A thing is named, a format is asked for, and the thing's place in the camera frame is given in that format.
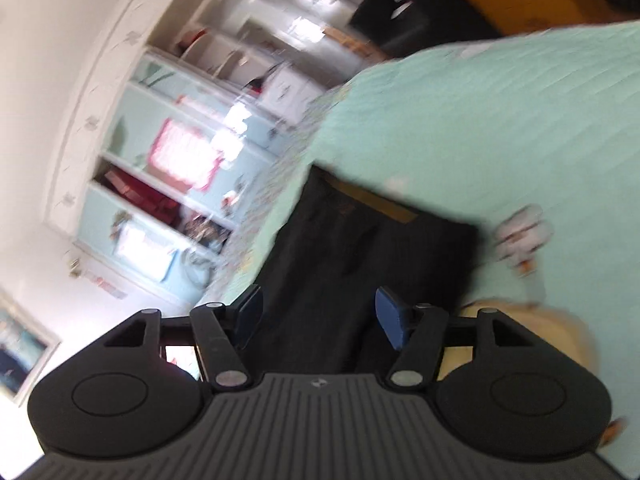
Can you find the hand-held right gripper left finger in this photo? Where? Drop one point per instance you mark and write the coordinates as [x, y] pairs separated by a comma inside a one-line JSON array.
[[247, 317]]

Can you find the black sofa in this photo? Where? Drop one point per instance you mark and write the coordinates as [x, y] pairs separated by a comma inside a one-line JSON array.
[[400, 25]]

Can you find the pink-framed poster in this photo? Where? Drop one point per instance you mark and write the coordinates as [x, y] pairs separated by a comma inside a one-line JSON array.
[[185, 155]]

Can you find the red knot ornament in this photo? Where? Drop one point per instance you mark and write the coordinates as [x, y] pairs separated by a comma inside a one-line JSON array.
[[107, 287]]

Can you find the black dress pants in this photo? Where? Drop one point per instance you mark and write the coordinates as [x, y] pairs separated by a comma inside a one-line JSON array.
[[340, 260]]

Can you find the mint sliding door wardrobe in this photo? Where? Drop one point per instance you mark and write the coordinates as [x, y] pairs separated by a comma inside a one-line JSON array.
[[100, 205]]

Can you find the patterned clothes pile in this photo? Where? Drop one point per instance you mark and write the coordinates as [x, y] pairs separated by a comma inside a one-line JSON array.
[[205, 232]]

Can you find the wall picture frame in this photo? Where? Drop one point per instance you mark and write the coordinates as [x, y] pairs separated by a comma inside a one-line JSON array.
[[25, 350]]

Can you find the white blue-framed poster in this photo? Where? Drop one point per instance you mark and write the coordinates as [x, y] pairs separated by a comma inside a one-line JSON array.
[[142, 250]]

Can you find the red hanging clothes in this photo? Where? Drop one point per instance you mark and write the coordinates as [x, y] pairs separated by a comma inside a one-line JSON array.
[[145, 195]]

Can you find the mint quilted bee mat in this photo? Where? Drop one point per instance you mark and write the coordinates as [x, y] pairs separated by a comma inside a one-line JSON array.
[[500, 110]]

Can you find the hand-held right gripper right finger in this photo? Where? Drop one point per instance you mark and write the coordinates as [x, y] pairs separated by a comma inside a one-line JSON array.
[[395, 320]]

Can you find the beige round object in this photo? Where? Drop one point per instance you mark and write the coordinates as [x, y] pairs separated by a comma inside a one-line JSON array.
[[560, 330]]

